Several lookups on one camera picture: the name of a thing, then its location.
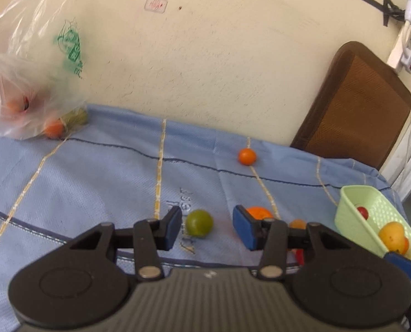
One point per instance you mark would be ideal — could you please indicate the large yellow orange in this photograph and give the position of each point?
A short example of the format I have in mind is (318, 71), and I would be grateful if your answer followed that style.
(392, 235)

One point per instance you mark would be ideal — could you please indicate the light green plastic basket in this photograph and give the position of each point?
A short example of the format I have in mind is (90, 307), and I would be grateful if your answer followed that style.
(350, 221)

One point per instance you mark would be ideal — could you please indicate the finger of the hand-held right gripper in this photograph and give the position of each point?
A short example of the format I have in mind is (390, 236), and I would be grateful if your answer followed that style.
(404, 264)

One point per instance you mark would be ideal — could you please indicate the clear plastic bag green print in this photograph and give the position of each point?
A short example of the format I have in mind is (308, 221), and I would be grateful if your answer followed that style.
(18, 76)

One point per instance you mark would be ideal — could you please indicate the black tape strips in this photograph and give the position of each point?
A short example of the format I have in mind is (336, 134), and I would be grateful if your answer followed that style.
(381, 5)

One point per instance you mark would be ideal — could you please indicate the brown woven mat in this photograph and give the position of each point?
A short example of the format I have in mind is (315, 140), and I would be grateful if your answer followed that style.
(354, 110)

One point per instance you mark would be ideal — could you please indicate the small orange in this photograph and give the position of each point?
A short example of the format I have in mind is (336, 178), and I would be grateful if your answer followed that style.
(405, 245)
(53, 128)
(246, 156)
(298, 224)
(13, 105)

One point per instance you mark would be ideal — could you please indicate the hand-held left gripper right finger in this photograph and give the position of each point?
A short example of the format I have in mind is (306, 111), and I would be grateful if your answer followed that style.
(241, 226)

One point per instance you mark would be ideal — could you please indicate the orange tangerine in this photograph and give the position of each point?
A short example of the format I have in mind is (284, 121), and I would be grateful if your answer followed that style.
(260, 212)

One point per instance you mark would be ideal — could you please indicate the red cherry tomato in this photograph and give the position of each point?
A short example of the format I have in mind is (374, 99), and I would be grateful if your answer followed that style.
(363, 212)

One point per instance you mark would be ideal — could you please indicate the pink wall sticker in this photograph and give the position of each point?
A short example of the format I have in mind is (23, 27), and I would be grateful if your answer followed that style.
(156, 4)

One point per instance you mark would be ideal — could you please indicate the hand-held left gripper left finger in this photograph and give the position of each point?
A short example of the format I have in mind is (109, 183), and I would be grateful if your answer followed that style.
(173, 228)

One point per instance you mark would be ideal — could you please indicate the green round fruit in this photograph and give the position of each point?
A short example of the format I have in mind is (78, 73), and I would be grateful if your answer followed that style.
(199, 223)

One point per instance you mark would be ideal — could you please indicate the blue striped cloth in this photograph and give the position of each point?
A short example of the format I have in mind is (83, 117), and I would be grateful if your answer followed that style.
(88, 179)

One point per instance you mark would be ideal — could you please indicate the small red fruit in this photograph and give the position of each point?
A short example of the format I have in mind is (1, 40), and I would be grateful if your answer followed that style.
(299, 256)

